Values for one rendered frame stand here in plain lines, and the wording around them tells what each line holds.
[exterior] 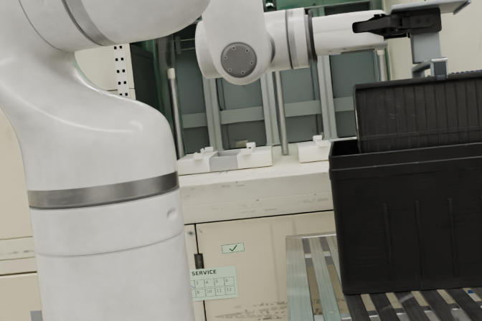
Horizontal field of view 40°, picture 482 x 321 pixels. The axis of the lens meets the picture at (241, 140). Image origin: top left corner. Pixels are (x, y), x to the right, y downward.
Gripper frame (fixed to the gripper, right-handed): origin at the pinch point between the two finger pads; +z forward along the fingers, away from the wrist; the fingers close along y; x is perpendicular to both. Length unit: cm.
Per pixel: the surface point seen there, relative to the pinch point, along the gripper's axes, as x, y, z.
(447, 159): -17.6, 13.8, -0.4
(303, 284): -33.2, 7.4, -19.5
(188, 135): -15, -114, -62
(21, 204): -23, -22, -74
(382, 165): -17.7, 13.9, -8.0
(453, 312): -33.2, 21.8, -2.4
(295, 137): -20, -117, -28
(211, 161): -20, -45, -41
